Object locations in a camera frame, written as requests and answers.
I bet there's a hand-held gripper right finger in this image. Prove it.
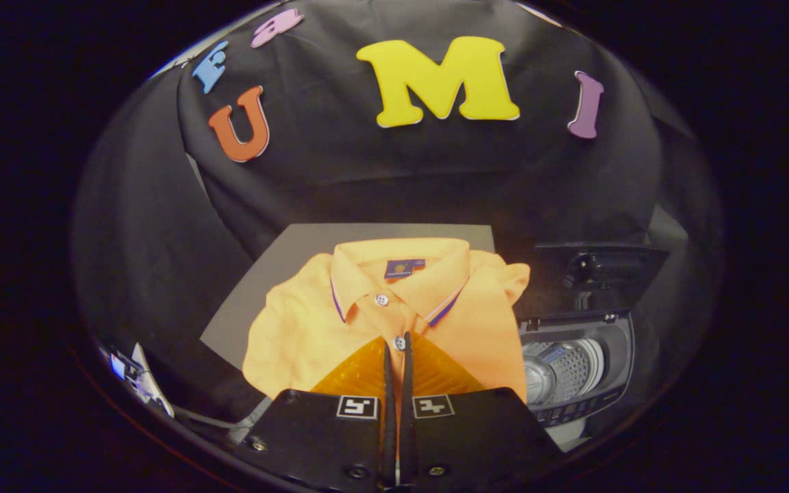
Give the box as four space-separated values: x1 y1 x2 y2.
398 331 564 491

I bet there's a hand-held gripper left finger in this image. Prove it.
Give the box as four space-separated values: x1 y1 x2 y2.
240 336 396 491

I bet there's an orange polo shirt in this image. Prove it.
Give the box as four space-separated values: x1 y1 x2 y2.
242 238 532 405

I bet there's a grey washing machine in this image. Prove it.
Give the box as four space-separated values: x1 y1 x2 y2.
516 308 636 430

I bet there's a dark washing machine lid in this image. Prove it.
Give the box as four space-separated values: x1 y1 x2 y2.
535 242 671 320

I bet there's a grey cabinet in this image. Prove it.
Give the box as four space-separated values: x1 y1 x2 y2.
199 223 498 370

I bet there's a white and blue equipment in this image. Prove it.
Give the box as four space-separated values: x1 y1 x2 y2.
102 342 176 418

